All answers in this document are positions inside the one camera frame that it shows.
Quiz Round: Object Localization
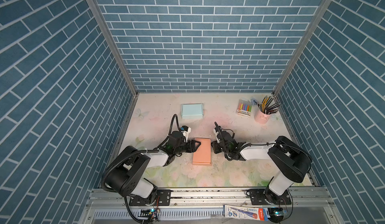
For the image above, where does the coloured pencils bundle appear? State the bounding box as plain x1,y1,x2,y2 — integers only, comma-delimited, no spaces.
257,96,280,115

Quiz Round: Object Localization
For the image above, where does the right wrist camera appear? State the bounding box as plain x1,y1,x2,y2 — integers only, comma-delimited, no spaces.
214,126,223,143

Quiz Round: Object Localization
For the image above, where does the box of coloured markers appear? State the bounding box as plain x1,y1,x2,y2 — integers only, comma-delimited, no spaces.
236,100,252,117

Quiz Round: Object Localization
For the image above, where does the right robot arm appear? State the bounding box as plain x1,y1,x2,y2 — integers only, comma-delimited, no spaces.
211,125,312,204

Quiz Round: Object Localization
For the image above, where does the left black corrugated cable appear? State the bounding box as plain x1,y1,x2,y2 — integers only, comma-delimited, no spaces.
100,114,181,193

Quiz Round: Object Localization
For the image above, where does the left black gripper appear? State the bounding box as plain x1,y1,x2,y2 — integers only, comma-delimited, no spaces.
173,140,202,156

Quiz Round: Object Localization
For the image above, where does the light blue paper box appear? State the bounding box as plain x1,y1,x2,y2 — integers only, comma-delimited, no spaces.
181,104,204,120

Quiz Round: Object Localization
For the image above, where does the pink pencil cup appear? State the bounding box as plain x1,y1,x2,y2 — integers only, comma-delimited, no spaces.
254,109,271,125

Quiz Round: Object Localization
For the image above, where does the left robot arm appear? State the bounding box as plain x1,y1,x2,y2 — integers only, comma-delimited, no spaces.
101,130,201,204

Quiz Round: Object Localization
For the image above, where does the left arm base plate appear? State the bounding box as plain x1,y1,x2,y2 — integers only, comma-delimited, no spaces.
129,189,171,207

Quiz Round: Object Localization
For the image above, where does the aluminium front rail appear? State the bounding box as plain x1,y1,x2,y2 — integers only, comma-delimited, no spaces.
79,186,343,224

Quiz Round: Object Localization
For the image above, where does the white blue red package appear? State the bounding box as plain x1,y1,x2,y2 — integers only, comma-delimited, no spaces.
224,205,270,221

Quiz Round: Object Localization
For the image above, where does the pink paper box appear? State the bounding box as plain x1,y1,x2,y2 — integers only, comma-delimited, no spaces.
192,138,212,166

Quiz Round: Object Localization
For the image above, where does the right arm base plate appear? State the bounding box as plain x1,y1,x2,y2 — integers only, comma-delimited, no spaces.
246,187,292,206

